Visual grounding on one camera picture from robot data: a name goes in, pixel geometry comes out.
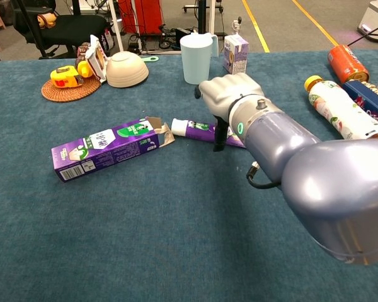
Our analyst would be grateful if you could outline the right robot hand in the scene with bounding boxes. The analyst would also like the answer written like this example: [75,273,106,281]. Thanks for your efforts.
[194,72,265,152]

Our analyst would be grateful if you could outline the white metal frame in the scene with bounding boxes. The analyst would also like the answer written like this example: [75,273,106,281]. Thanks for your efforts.
[108,0,143,53]

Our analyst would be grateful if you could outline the red cabinet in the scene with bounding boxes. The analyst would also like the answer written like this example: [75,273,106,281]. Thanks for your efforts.
[117,0,164,35]

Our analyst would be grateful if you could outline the black tripod stand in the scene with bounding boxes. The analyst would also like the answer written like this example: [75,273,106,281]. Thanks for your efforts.
[198,0,208,34]

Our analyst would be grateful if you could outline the dark blue rectangular box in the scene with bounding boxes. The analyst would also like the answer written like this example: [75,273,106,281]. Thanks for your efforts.
[342,79,378,130]

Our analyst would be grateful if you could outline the purple toothpaste box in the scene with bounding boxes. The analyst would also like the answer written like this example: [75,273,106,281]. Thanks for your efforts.
[51,116,176,183]

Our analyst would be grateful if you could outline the black light stand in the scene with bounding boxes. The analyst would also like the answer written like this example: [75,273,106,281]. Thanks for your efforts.
[15,0,49,59]

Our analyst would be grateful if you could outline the light blue plastic cup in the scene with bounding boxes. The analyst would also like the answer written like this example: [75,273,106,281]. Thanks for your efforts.
[180,32,219,86]

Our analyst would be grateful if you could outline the white snack packet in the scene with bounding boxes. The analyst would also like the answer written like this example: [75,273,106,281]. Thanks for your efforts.
[84,34,110,84]

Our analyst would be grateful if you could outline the white bottle yellow cap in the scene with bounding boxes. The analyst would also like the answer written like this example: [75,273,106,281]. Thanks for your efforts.
[304,75,378,141]

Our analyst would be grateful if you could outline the yellow brown plush toy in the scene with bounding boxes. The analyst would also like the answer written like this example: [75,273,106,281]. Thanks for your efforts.
[37,12,57,30]

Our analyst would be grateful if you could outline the beige bowl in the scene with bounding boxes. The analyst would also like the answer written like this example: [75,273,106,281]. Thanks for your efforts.
[105,51,150,89]

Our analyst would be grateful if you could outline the white machine base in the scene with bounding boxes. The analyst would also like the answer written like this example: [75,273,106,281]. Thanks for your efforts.
[357,0,378,43]

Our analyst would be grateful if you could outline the white upright pole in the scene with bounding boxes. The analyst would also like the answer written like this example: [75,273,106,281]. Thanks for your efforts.
[209,0,216,35]

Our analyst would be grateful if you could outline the purple toothpaste tube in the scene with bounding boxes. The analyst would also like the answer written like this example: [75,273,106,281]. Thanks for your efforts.
[171,118,246,148]

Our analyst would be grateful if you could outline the blue felt table cover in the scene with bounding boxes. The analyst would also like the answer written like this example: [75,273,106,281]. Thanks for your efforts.
[0,50,378,302]

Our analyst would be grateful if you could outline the black office chair base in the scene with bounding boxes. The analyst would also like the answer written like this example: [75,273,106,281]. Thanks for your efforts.
[12,0,110,60]

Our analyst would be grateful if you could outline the red orange drink can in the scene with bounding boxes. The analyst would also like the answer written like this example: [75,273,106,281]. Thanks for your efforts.
[327,44,370,84]

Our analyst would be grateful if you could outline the brown bottle yellow cap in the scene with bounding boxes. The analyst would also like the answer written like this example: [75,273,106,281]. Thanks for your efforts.
[75,45,94,79]

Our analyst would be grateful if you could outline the round woven coaster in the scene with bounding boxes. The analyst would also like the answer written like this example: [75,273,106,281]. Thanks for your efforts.
[41,76,101,103]

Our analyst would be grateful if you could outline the purple white drink carton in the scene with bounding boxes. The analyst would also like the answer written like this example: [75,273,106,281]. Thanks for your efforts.
[222,33,250,76]

